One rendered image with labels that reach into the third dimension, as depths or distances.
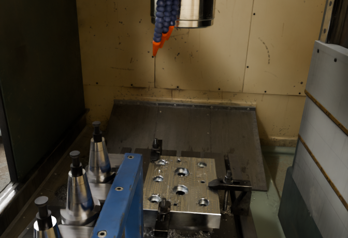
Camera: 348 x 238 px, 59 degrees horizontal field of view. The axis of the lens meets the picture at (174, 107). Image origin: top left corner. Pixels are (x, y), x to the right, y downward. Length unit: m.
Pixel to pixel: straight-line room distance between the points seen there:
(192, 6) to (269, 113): 1.38
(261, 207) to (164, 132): 0.67
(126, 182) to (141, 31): 1.34
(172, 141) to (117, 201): 1.22
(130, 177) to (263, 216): 0.99
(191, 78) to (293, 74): 0.60
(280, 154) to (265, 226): 0.71
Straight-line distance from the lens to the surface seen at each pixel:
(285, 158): 2.06
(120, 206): 0.54
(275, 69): 1.92
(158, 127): 1.82
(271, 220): 1.50
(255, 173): 1.69
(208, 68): 1.86
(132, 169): 0.62
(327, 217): 1.02
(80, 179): 0.51
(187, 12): 0.72
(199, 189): 0.97
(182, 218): 0.90
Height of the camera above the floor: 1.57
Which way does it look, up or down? 22 degrees down
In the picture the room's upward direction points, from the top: 2 degrees clockwise
